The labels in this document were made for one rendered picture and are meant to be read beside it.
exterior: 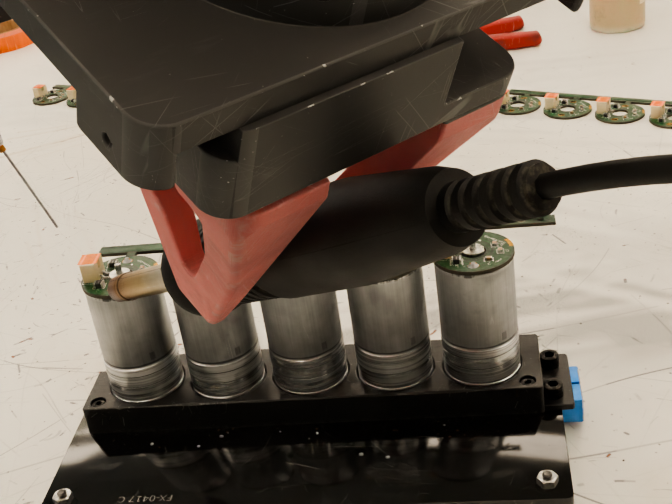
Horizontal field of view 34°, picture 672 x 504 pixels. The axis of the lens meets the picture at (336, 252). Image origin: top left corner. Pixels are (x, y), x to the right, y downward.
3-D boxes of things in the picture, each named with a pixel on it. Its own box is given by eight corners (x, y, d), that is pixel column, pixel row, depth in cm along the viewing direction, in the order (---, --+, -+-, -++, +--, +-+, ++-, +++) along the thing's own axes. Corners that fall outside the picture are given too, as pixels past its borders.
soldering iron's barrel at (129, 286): (107, 322, 33) (193, 307, 27) (86, 274, 32) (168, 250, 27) (149, 302, 33) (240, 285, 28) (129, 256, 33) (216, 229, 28)
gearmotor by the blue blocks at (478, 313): (523, 405, 34) (515, 265, 32) (445, 409, 34) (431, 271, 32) (519, 360, 36) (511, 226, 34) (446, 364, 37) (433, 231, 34)
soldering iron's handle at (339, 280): (183, 332, 27) (519, 291, 16) (143, 241, 27) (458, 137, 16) (263, 293, 28) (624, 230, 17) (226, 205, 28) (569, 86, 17)
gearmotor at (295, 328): (348, 414, 35) (326, 278, 32) (273, 417, 35) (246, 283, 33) (354, 369, 37) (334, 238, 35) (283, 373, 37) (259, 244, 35)
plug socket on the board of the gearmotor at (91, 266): (106, 282, 34) (101, 264, 34) (80, 284, 34) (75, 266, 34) (113, 269, 35) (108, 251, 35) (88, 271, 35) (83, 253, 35)
